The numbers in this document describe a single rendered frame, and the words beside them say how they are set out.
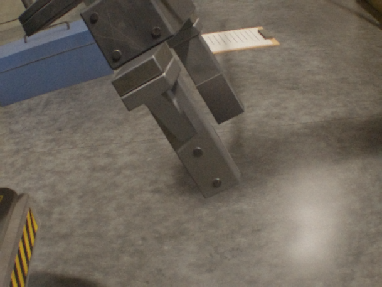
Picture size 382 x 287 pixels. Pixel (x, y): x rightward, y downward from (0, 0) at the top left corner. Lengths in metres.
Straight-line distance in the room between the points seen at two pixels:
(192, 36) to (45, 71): 1.36
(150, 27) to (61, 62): 1.45
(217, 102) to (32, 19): 0.19
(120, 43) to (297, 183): 0.82
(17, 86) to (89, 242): 0.90
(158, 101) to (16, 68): 1.50
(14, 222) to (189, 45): 0.28
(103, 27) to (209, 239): 0.70
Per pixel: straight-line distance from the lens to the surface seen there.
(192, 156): 0.34
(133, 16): 0.33
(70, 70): 1.78
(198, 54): 0.46
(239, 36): 1.97
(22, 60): 1.77
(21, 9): 3.14
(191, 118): 0.33
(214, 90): 0.46
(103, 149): 1.34
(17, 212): 0.59
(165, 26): 0.32
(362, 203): 1.04
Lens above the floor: 0.64
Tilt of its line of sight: 29 degrees down
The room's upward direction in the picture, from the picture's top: 8 degrees counter-clockwise
